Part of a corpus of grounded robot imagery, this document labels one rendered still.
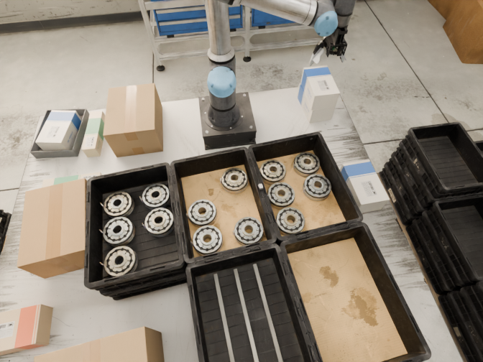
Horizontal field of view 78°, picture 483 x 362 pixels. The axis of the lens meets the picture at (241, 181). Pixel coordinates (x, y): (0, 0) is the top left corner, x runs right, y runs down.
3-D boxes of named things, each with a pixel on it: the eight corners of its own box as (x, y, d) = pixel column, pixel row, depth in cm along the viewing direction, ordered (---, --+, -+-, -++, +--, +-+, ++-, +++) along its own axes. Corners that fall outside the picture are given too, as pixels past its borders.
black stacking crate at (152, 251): (100, 194, 118) (88, 179, 108) (175, 178, 121) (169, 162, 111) (100, 296, 98) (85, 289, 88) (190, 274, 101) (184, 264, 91)
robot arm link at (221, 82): (208, 110, 128) (205, 86, 117) (209, 87, 135) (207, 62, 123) (236, 110, 129) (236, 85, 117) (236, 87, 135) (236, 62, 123)
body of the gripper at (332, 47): (325, 59, 122) (333, 31, 112) (320, 46, 127) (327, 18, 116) (343, 57, 123) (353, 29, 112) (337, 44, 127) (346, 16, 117)
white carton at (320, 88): (300, 82, 153) (303, 67, 146) (323, 80, 154) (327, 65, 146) (310, 110, 143) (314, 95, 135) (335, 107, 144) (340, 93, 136)
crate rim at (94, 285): (89, 181, 110) (86, 177, 107) (170, 164, 113) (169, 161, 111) (87, 291, 89) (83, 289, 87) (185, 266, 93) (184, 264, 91)
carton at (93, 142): (95, 120, 153) (90, 111, 148) (107, 118, 154) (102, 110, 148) (87, 157, 141) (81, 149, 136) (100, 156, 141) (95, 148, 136)
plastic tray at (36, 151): (52, 116, 155) (47, 109, 151) (90, 115, 155) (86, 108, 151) (35, 158, 141) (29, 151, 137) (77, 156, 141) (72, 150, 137)
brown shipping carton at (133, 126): (120, 111, 156) (108, 87, 142) (162, 107, 158) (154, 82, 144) (116, 157, 141) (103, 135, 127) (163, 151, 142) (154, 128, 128)
